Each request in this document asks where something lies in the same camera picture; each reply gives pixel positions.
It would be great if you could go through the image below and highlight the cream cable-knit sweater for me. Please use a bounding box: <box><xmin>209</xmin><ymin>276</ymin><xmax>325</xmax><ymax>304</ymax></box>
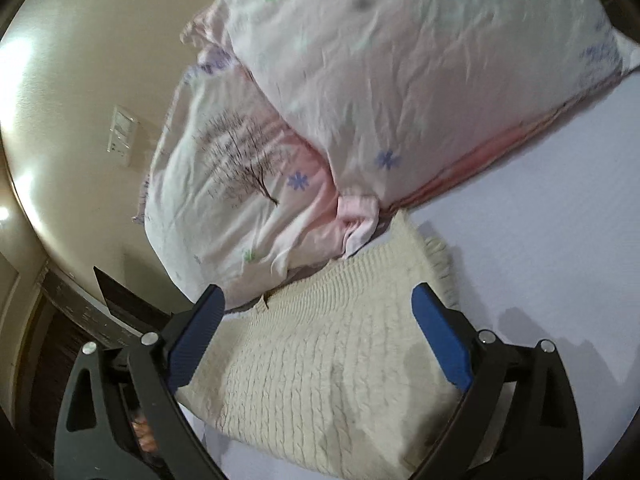
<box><xmin>177</xmin><ymin>214</ymin><xmax>460</xmax><ymax>479</ymax></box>

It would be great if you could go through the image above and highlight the dark bedside cabinet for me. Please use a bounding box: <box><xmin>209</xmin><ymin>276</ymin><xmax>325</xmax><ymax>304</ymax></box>
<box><xmin>14</xmin><ymin>269</ymin><xmax>138</xmax><ymax>448</ymax></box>

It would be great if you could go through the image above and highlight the lavender bed sheet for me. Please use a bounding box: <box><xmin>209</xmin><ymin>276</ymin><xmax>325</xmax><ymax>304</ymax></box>
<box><xmin>179</xmin><ymin>71</ymin><xmax>640</xmax><ymax>480</ymax></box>

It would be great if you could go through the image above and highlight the white floral pillow with tree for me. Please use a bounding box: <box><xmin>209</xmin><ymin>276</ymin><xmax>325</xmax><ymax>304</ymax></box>
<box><xmin>144</xmin><ymin>65</ymin><xmax>355</xmax><ymax>309</ymax></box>

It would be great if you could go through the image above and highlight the pink floral pillow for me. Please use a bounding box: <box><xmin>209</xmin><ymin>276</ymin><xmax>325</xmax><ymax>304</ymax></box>
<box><xmin>179</xmin><ymin>0</ymin><xmax>640</xmax><ymax>256</ymax></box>

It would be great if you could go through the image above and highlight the white wall switch plate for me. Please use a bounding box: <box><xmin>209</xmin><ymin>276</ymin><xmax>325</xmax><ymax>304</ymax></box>
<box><xmin>106</xmin><ymin>105</ymin><xmax>139</xmax><ymax>167</ymax></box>

